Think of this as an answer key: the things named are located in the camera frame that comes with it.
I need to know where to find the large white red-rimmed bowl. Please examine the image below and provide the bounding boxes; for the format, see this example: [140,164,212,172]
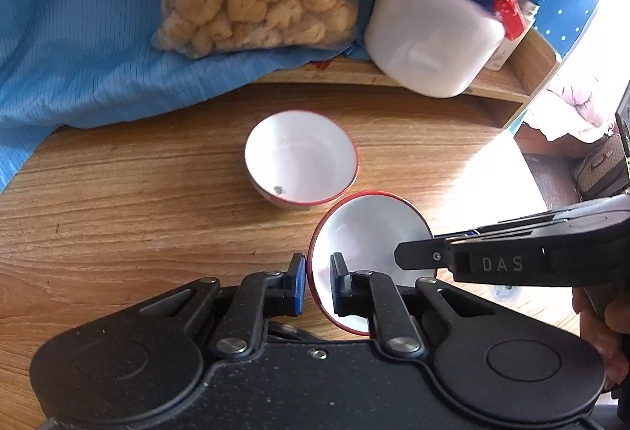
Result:
[306,192,437,336]

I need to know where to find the small white red-rimmed bowl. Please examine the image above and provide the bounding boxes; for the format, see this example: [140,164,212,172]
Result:
[243,110,360,210]

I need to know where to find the person's right hand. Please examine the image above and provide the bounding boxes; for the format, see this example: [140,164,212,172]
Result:
[573,288,629,389]

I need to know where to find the brown patterned bag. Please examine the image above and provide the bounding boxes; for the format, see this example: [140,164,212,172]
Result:
[574,132,629,201]

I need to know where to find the white plastic jar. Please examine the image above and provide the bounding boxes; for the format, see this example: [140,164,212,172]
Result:
[363,0,508,100]

